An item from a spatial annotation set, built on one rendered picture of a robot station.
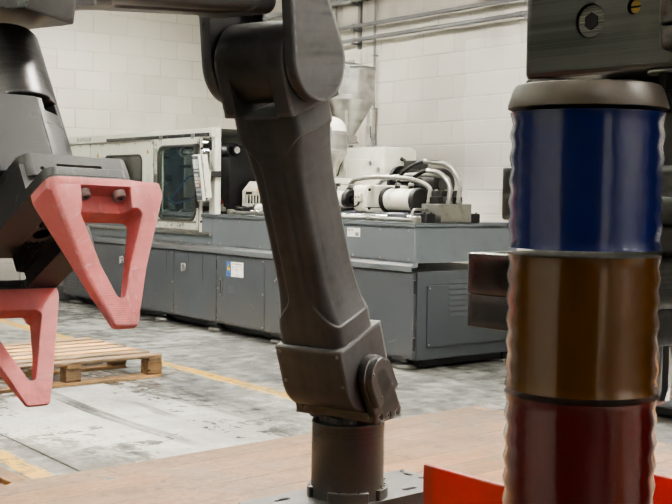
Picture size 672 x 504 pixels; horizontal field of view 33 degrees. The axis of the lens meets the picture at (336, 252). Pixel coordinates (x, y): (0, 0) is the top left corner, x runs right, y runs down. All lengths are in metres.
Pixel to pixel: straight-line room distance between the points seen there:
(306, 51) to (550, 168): 0.58
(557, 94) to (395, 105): 10.42
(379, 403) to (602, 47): 0.47
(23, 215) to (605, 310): 0.39
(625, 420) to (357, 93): 8.80
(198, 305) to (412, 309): 2.73
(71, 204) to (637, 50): 0.28
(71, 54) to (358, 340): 11.47
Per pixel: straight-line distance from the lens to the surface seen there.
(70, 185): 0.58
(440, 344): 7.65
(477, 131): 9.88
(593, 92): 0.27
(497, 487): 0.85
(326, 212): 0.90
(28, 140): 0.64
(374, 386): 0.93
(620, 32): 0.54
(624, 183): 0.28
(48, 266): 0.67
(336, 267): 0.92
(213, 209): 9.51
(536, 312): 0.28
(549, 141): 0.28
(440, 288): 7.60
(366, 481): 0.97
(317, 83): 0.86
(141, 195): 0.60
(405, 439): 1.27
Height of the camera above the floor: 1.17
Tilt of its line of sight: 3 degrees down
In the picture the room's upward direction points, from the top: 1 degrees clockwise
